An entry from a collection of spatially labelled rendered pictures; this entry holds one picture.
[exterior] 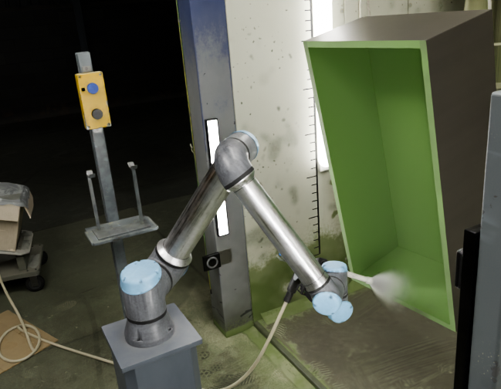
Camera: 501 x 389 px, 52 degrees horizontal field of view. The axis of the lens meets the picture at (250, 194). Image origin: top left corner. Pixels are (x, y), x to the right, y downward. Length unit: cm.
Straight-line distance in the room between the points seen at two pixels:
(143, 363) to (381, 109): 151
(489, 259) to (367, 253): 189
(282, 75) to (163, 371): 158
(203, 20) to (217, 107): 41
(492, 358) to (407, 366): 192
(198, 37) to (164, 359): 145
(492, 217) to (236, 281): 226
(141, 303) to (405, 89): 140
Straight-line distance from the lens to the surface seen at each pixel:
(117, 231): 262
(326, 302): 173
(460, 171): 202
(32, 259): 412
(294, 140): 286
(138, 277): 190
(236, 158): 164
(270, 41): 272
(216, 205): 186
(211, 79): 258
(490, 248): 83
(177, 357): 200
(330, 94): 230
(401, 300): 242
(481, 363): 93
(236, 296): 299
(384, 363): 282
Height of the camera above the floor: 177
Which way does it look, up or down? 20 degrees down
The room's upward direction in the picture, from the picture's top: 5 degrees counter-clockwise
